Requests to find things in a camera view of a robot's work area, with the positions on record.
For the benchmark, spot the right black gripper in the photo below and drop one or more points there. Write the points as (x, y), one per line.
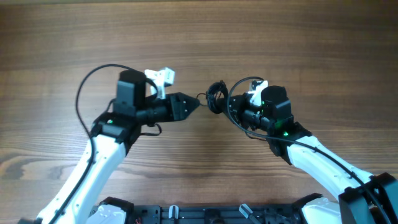
(239, 102)

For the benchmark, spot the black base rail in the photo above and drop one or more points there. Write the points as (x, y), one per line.
(267, 214)

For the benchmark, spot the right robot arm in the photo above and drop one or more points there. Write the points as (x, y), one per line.
(264, 113)

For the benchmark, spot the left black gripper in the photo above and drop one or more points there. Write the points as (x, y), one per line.
(175, 106)

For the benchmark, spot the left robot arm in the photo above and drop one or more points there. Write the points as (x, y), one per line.
(140, 101)

